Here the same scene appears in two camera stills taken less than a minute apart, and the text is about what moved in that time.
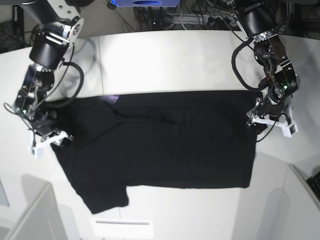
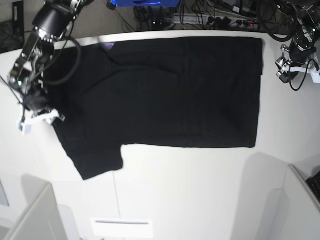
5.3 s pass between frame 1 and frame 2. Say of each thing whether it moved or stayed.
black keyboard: stayed
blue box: stayed
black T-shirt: moved
